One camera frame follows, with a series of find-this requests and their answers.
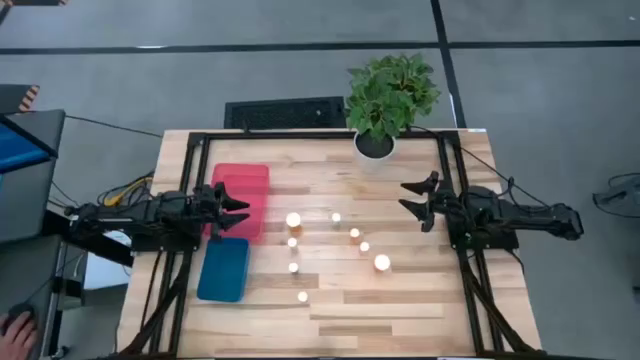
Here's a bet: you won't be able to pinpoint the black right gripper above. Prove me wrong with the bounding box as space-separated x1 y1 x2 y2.
398 170 469 234

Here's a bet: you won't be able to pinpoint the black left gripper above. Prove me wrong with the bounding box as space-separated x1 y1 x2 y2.
192 181 251 240

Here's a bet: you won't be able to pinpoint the large amber medicine bottle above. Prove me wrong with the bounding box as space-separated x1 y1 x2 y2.
372 253 393 275
284 211 304 236

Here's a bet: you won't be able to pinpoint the translucent red plastic bin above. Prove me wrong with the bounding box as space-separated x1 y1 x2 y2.
203 162 272 246

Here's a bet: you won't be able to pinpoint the blue plastic bin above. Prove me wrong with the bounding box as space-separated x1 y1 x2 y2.
195 236 251 304

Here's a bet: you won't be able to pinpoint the white plant pot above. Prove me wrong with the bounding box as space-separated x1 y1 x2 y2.
352 130 398 162

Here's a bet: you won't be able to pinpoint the green leafy plant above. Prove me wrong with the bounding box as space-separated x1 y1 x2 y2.
344 53 443 144

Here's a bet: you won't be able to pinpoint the black keyboard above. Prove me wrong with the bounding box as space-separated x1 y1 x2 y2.
223 96 348 131

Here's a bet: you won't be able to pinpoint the grey desk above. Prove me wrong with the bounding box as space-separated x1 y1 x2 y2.
0 157 66 360

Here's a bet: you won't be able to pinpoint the monitor with blue screen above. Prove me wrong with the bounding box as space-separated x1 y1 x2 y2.
0 109 67 174

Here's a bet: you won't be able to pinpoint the black computer mouse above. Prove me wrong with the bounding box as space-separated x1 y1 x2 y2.
1 302 38 336

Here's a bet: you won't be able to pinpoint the hazard-striped block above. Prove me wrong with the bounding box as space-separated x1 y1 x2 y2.
8 0 69 8
0 83 42 114

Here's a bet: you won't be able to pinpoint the person's hand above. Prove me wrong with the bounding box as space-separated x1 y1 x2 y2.
0 311 39 360

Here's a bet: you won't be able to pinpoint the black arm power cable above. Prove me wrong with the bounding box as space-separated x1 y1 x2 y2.
409 124 552 209

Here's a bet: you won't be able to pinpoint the yellow cable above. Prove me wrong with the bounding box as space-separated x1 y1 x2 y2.
103 176 154 208

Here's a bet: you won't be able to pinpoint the black metal table frame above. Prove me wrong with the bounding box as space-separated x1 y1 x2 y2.
119 130 549 360

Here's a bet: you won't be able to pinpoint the thin black floor cable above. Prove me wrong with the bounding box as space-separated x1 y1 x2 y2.
64 114 164 139

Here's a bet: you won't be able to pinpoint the black cable bundle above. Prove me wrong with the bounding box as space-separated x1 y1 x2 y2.
591 171 640 220

